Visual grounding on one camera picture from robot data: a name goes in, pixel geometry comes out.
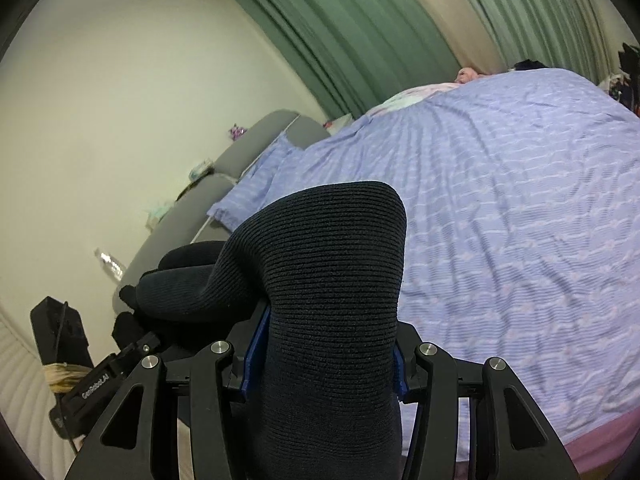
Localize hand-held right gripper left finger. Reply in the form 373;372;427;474
65;305;273;480

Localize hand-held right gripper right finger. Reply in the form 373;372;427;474
392;322;581;480

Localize black pants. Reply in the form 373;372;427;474
112;181;407;480

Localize beige fibre bundle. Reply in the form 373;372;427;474
45;364;93;393

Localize white ribbed cover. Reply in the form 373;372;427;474
0;305;68;461

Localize black box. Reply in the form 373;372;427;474
30;296;93;368

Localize clear water bottle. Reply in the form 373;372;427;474
95;247;126;278

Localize grey padded headboard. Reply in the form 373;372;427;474
112;110;331;311

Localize white and green crumpled cloth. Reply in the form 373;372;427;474
145;199;173;231

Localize purple pillow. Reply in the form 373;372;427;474
207;137;311;233

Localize bed with purple bedspread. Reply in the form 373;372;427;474
207;67;640;478

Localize pink and white blanket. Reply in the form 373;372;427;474
372;81;458;116

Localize green curtain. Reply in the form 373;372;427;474
220;0;461;121
440;0;623;86

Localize white printed shopping bag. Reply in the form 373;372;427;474
602;74;635;105

